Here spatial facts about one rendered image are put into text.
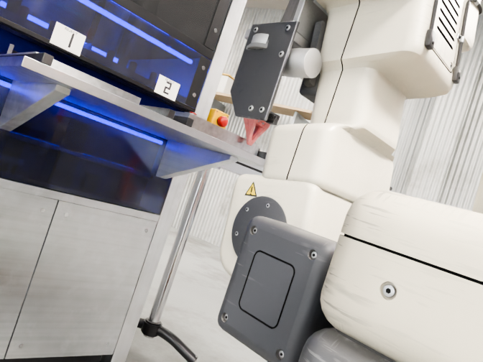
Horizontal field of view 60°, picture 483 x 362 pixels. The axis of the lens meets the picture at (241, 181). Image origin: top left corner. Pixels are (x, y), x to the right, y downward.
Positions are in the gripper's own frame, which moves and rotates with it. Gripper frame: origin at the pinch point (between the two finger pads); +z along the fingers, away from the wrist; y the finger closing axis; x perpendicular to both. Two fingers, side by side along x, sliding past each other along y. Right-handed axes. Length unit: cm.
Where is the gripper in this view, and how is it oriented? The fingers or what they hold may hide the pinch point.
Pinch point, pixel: (249, 142)
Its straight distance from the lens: 116.3
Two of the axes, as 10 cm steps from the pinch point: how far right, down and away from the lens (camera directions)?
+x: -6.8, -2.4, -6.9
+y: -6.6, -2.1, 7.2
